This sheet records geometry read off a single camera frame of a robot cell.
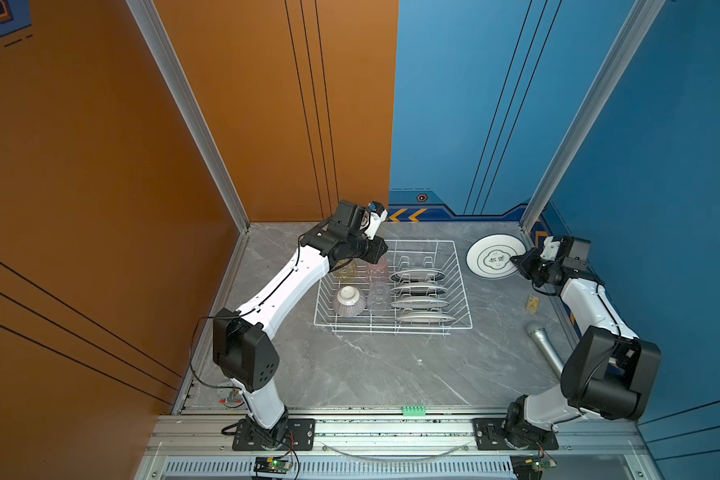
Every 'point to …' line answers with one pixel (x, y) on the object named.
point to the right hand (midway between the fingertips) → (511, 257)
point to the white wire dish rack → (437, 255)
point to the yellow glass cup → (347, 273)
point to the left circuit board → (276, 464)
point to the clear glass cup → (379, 297)
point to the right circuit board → (527, 466)
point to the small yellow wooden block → (532, 305)
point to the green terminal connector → (412, 411)
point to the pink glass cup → (377, 272)
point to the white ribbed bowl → (349, 302)
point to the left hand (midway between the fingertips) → (384, 243)
